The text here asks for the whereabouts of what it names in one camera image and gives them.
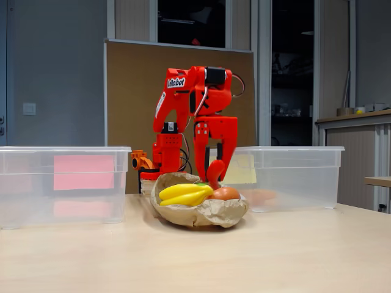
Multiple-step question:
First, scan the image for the yellow sticky note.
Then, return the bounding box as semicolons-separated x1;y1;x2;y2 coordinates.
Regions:
210;154;257;184

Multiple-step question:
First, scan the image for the clear plastic bin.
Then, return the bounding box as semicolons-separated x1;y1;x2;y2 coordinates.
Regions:
210;145;345;214
0;145;132;230

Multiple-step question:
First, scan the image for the yellow toy banana bunch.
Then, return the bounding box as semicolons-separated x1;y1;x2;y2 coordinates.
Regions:
158;183;214;208

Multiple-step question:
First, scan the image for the looped servo cable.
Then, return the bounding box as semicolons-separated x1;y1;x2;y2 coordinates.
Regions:
230;73;247;98

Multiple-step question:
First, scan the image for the wooden block stack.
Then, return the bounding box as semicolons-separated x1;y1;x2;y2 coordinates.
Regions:
140;179;159;195

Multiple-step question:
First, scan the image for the beige side table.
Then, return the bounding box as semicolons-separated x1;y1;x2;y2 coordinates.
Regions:
364;176;391;187

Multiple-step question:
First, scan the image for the grey roller shutter cabinet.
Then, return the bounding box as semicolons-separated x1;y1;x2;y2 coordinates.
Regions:
315;109;391;211

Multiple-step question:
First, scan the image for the crumpled brown paper bag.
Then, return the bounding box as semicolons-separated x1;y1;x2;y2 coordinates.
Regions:
149;172;250;228

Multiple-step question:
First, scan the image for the orange toy waffle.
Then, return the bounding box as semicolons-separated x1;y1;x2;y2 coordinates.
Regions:
249;189;277;204

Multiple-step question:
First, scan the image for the brown toy donut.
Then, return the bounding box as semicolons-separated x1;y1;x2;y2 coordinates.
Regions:
209;186;241;201

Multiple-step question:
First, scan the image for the pink sticky note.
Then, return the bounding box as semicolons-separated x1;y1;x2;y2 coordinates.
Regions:
53;154;116;192

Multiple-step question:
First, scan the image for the thin leaning rod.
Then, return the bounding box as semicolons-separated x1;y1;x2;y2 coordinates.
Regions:
342;70;351;107

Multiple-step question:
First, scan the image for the black base cable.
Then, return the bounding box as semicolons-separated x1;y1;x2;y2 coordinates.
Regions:
179;148;193;173

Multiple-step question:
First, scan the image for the orange table clamp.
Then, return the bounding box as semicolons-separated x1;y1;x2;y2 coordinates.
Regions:
130;150;156;172

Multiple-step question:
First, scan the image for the red toy chili pepper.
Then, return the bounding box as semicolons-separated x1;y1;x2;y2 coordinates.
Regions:
205;159;226;190

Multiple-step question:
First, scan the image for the brown cork board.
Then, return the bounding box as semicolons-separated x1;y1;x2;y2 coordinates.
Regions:
103;38;257;195

